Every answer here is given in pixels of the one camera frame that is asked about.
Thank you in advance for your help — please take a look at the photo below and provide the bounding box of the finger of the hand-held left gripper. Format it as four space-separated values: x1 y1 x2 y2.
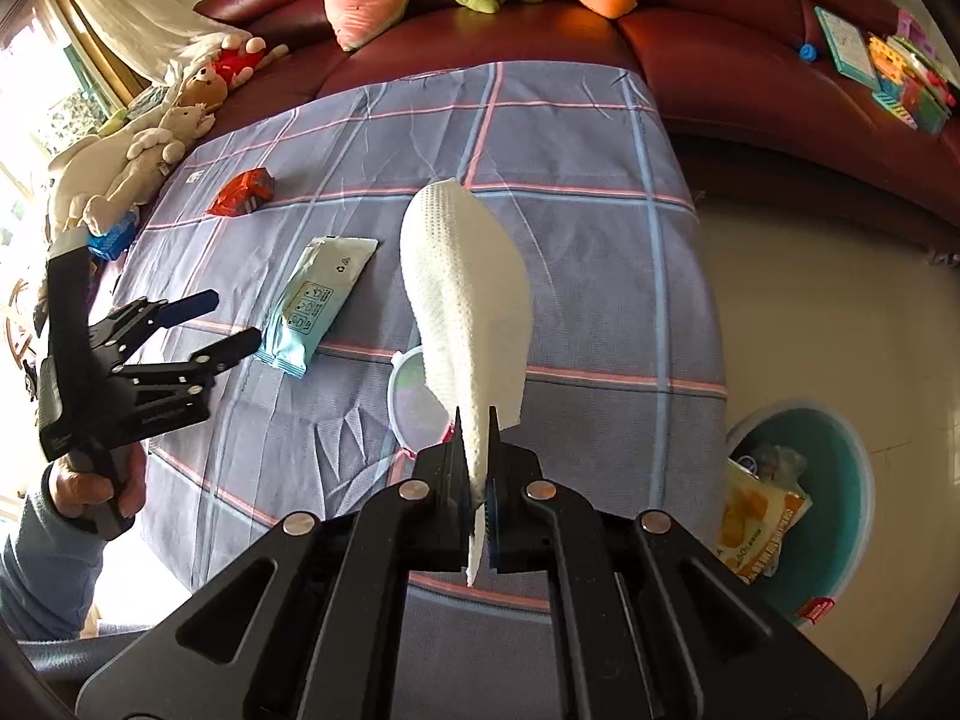
90 289 220 361
112 326 263 400

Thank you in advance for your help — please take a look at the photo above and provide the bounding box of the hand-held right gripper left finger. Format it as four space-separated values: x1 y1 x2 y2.
75 405 481 720

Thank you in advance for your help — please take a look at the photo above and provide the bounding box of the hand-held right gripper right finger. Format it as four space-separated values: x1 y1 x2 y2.
484 405 871 720

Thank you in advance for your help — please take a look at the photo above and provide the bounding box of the blue and white wipes packet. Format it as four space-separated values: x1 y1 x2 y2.
253 236 380 377

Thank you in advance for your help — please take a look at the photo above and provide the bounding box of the white paper towel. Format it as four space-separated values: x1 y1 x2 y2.
399 178 535 590

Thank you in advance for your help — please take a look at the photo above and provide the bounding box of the teal round trash bin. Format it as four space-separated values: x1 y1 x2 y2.
716 399 877 627

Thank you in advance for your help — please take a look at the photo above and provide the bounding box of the person's left forearm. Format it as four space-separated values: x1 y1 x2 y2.
0 491 115 644

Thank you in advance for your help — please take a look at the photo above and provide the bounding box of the person's left hand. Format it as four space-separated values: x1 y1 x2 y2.
41 441 149 527

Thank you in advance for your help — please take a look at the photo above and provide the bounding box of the crumpled red wrapper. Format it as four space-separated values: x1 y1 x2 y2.
206 169 277 217

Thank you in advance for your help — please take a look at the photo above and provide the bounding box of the white bunny plush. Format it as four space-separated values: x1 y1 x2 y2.
82 103 218 237

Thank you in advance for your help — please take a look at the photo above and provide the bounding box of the large white plush toy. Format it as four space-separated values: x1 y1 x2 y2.
45 135 143 235

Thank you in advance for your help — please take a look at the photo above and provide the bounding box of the brown teddy bear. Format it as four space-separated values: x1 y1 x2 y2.
176 64 230 119

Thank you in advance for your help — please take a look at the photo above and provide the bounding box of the plaid blue-grey cloth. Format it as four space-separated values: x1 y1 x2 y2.
105 60 732 614

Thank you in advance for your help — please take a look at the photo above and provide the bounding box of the red plush toy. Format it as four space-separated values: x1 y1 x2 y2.
210 34 290 92

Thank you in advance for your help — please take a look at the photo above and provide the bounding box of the yellow snack packet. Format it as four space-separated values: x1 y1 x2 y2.
716 457 815 587

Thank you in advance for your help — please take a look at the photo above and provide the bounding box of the white draped cloth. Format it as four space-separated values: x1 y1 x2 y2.
56 0 254 85

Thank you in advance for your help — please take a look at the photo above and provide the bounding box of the dark red leather sofa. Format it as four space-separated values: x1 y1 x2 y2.
191 0 960 257

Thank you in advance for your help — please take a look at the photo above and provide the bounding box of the teal picture book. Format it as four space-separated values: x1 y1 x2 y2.
814 6 883 92

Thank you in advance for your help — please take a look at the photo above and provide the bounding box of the pile of colourful toy blocks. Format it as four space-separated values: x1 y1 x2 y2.
866 10 960 137

